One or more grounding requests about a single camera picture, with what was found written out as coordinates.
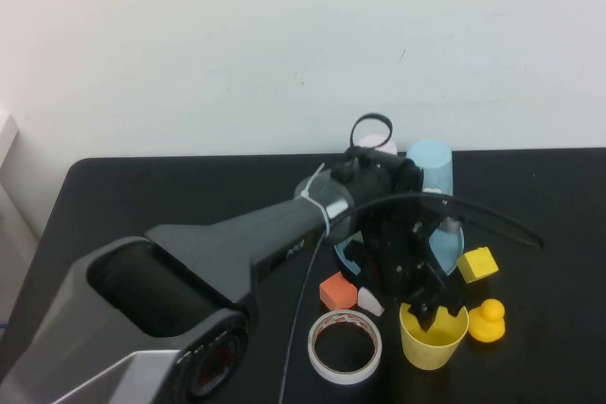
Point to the white zip tie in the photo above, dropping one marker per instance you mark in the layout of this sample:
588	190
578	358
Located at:
318	207

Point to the yellow plastic cup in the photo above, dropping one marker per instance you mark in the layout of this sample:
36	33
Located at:
428	354

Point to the white tape roll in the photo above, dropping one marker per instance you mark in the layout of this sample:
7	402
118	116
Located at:
345	377

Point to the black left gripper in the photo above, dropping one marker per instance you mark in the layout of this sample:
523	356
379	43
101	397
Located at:
397	252

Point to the orange cube block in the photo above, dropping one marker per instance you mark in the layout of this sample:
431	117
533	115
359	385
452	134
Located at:
336	293

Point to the white cube block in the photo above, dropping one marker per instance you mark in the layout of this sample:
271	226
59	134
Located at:
370	302

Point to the pink plastic cup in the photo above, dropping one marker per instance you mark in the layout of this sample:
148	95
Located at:
379	141

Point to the blue cup stand tray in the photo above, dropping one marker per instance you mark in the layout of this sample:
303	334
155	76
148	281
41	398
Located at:
450	252

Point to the yellow rubber duck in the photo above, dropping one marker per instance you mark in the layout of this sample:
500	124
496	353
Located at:
486	326

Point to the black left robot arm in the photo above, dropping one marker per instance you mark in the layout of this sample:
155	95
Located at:
189	257

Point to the yellow cube block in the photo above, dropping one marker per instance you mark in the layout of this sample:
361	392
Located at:
477	266

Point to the light blue plastic cup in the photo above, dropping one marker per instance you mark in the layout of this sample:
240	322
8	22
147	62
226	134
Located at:
433	163

